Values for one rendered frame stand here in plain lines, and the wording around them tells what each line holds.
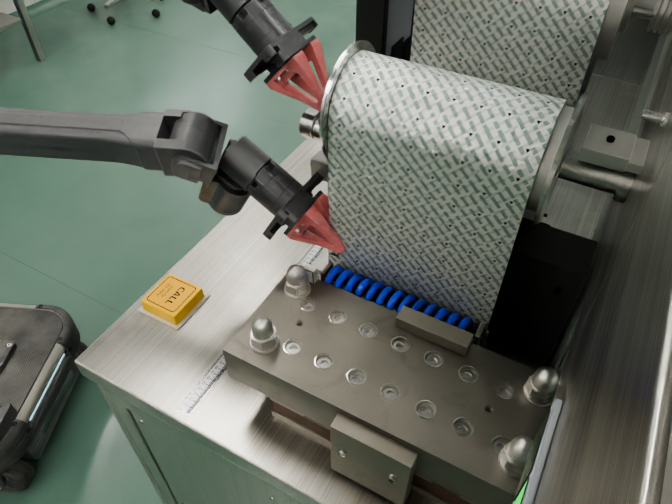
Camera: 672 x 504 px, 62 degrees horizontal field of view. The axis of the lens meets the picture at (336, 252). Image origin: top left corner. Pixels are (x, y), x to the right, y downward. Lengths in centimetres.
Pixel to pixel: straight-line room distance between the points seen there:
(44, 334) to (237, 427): 119
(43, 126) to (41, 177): 217
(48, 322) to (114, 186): 101
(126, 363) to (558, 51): 73
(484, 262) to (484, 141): 16
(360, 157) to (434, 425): 31
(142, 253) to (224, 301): 148
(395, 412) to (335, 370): 9
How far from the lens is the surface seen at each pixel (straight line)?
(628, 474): 22
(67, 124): 81
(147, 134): 76
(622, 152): 62
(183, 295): 93
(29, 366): 186
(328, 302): 75
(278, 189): 74
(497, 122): 60
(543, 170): 59
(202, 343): 89
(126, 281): 231
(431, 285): 74
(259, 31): 73
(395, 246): 72
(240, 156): 75
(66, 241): 257
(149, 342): 91
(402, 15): 106
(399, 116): 62
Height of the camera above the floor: 160
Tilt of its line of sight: 45 degrees down
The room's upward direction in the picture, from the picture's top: straight up
